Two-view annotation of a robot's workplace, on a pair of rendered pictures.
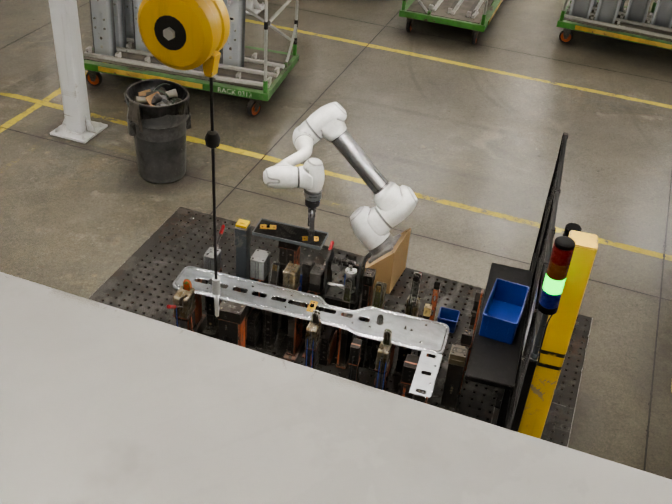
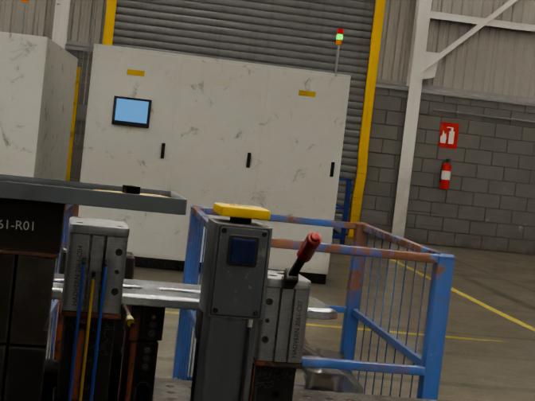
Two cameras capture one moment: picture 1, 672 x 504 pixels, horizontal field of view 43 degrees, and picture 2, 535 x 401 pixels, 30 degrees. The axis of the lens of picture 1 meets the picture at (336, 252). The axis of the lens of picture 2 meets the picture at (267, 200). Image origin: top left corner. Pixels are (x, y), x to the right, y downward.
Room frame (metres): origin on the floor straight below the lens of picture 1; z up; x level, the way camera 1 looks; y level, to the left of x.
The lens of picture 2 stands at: (4.72, 0.00, 1.23)
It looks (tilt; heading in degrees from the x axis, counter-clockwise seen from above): 3 degrees down; 154
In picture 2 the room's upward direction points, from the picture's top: 6 degrees clockwise
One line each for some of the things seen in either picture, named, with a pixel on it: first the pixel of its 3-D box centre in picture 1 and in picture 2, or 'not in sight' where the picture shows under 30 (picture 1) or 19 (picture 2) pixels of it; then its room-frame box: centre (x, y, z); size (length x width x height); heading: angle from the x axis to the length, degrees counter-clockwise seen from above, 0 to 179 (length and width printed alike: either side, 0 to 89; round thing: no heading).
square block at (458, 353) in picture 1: (453, 378); not in sight; (2.88, -0.59, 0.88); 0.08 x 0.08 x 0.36; 77
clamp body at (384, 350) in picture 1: (380, 373); not in sight; (2.89, -0.25, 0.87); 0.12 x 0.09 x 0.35; 167
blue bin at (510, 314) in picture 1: (504, 310); not in sight; (3.15, -0.82, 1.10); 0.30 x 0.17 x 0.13; 161
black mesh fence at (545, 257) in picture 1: (520, 350); not in sight; (3.23, -0.97, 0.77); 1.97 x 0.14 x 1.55; 167
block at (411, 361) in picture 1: (408, 382); not in sight; (2.87, -0.39, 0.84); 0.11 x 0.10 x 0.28; 167
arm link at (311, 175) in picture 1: (311, 174); not in sight; (3.52, 0.15, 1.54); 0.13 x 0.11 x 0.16; 100
